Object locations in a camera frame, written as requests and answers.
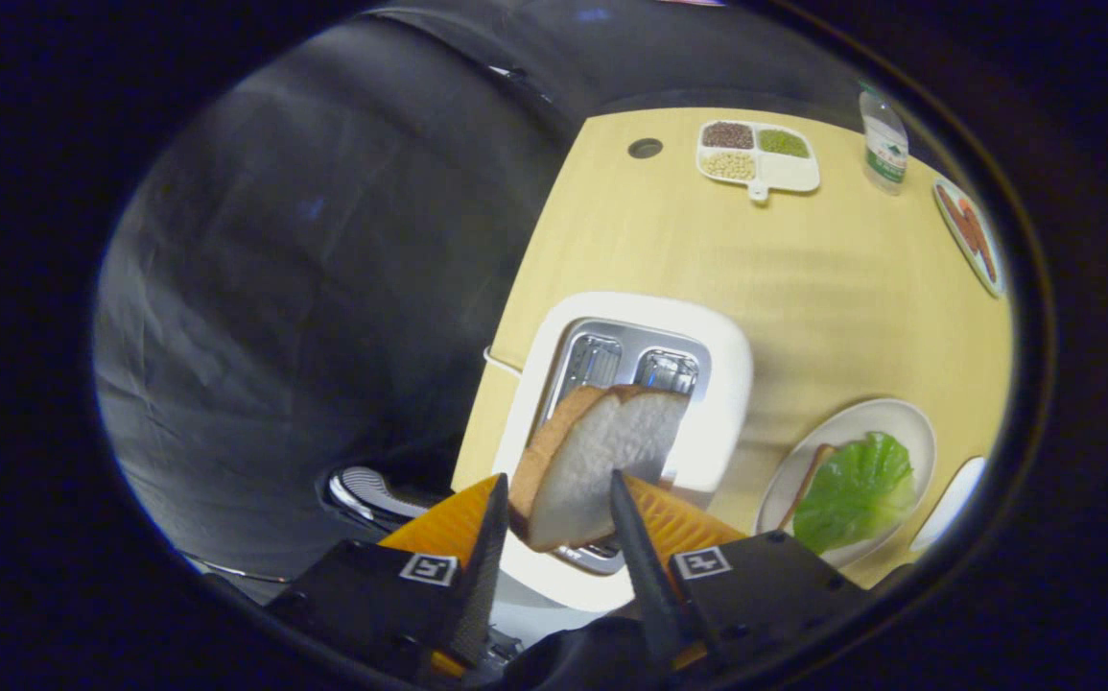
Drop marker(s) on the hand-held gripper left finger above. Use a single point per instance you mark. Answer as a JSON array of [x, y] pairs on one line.
[[486, 566]]

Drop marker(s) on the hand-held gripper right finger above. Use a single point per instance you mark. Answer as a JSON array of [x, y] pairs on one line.
[[645, 566]]

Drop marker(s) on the white bread slice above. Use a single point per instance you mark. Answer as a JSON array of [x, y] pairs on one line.
[[808, 475], [592, 461]]

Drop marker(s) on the green lettuce leaf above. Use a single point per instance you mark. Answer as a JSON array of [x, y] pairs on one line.
[[856, 489]]

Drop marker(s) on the dark cloth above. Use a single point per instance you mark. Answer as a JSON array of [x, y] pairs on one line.
[[582, 657]]

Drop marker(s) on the black and white shoe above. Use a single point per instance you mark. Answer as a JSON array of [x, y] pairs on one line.
[[371, 489]]

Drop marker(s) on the white toaster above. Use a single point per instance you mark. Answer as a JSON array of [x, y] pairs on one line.
[[712, 432]]

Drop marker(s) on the white round plate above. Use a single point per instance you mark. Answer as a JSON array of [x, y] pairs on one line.
[[860, 417]]

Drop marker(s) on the white square plate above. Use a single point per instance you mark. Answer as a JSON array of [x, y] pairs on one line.
[[947, 509]]

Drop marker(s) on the white divided condiment dish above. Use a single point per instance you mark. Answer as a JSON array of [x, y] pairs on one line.
[[789, 175]]

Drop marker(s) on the black table grommet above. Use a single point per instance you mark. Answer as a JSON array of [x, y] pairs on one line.
[[646, 148]]

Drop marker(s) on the pale green round plate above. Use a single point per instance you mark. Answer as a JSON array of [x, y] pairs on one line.
[[964, 257]]

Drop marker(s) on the brown meat piece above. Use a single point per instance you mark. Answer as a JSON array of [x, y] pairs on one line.
[[983, 251], [954, 213]]

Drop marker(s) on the clear plastic water bottle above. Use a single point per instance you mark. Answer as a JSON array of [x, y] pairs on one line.
[[884, 154]]

